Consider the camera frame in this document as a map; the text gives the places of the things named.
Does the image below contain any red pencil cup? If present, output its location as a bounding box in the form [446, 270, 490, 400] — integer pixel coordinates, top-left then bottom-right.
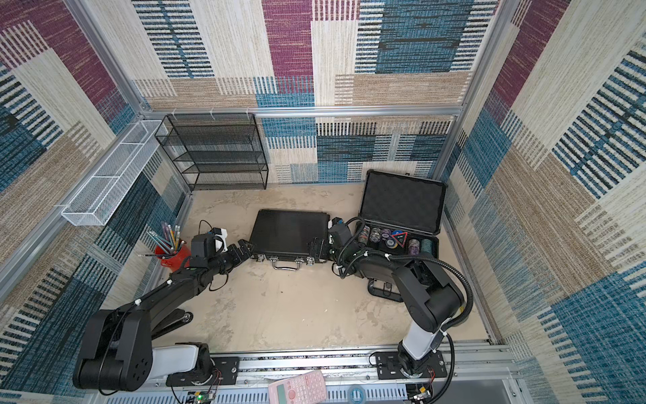
[154, 241, 191, 272]

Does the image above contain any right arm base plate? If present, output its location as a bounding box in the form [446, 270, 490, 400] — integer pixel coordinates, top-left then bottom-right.
[368, 351, 448, 380]

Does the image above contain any pink calculator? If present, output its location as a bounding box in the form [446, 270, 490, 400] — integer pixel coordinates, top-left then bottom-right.
[267, 370, 328, 404]

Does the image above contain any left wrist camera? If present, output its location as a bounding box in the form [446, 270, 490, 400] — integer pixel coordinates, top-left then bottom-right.
[208, 227, 228, 254]

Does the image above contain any triangular dealer button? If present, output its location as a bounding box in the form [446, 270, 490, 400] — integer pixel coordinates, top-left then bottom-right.
[390, 230, 408, 247]

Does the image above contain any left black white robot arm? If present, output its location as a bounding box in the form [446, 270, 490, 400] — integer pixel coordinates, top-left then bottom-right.
[72, 235, 252, 392]

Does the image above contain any black mesh shelf rack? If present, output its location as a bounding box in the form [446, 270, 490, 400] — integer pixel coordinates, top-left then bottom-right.
[155, 113, 269, 191]

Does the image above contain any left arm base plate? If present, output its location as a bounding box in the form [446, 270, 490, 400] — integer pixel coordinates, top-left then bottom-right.
[204, 356, 241, 387]

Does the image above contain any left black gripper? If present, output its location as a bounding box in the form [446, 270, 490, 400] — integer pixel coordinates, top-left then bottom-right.
[209, 240, 258, 277]

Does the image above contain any blue tape roll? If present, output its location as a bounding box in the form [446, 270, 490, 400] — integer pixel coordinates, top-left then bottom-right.
[347, 385, 367, 404]

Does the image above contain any bundle of coloured pencils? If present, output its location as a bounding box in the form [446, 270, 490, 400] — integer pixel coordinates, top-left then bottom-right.
[140, 222, 185, 259]

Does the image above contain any white wire mesh basket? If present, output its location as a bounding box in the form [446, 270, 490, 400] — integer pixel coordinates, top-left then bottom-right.
[62, 121, 162, 227]

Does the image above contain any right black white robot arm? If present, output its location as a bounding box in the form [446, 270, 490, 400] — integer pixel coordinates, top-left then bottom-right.
[307, 218, 474, 377]

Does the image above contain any black poker set case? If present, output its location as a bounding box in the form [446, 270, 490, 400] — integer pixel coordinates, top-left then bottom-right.
[250, 209, 330, 271]

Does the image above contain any grey poker set case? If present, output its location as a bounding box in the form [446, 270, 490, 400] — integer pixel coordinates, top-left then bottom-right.
[350, 169, 448, 303]

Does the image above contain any black stapler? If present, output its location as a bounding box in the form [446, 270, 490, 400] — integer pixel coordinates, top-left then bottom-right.
[151, 308, 193, 340]

